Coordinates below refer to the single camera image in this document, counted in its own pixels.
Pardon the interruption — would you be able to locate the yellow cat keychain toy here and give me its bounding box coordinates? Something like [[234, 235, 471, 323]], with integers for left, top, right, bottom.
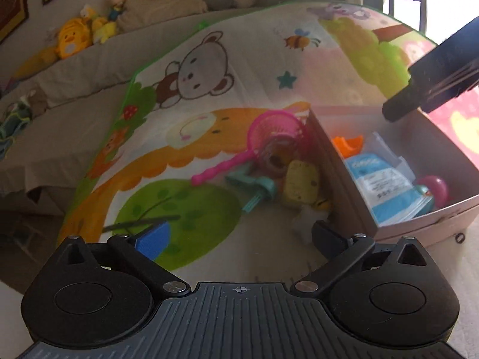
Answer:
[[281, 160, 332, 212]]

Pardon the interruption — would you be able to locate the beige covered sofa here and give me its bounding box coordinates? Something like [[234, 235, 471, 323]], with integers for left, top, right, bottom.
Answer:
[[1, 10, 240, 197]]

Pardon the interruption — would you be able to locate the beige pillow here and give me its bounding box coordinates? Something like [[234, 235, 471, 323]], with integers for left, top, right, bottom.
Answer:
[[116, 0, 208, 33]]

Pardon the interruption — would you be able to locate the green yarn cloth bundle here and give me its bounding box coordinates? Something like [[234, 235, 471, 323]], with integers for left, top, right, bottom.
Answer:
[[0, 96, 32, 160]]

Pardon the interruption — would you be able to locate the colourful cartoon play mat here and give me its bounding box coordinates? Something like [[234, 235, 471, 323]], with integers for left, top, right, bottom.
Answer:
[[59, 2, 478, 285]]

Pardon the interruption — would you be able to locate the teal toy hammer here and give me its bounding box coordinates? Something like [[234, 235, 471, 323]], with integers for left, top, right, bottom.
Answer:
[[225, 162, 278, 214]]

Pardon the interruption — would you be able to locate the small yellow plush toy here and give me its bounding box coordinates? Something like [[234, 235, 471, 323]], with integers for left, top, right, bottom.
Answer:
[[80, 4, 118, 44]]

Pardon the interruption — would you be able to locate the yellow duck plush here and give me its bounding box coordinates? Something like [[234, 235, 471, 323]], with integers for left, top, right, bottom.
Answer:
[[40, 17, 93, 63]]

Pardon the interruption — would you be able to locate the blue white wipes pack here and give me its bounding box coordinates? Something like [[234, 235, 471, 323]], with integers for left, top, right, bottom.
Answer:
[[344, 153, 434, 227]]

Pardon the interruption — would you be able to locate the pink cardboard box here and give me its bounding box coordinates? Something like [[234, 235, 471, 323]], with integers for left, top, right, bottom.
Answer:
[[307, 106, 478, 246]]

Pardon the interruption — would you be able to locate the orange plastic toy piece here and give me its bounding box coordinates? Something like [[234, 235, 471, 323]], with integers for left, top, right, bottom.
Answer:
[[331, 135, 364, 159]]

